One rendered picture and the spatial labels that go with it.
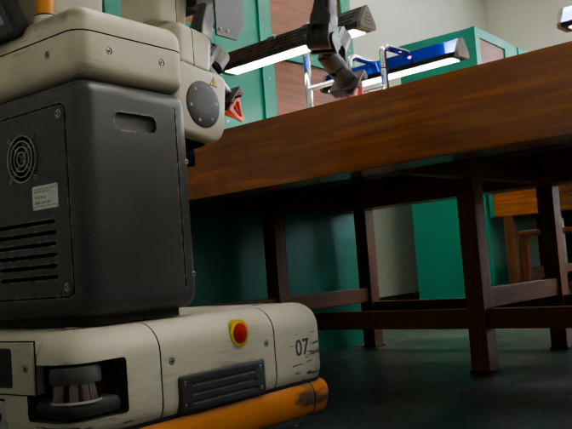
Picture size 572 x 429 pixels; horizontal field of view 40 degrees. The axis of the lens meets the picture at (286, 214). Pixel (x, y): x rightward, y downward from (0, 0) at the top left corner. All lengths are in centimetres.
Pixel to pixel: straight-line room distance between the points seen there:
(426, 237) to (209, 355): 391
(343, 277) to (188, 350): 212
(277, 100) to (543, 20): 471
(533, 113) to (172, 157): 76
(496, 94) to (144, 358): 94
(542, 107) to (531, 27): 595
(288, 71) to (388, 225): 249
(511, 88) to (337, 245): 180
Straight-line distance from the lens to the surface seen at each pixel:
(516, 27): 772
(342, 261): 344
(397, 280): 565
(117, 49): 140
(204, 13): 235
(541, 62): 174
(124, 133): 137
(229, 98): 234
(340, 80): 222
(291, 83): 331
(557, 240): 295
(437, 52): 289
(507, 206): 504
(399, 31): 620
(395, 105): 190
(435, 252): 520
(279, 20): 335
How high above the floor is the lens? 35
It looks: 4 degrees up
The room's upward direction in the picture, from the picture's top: 4 degrees counter-clockwise
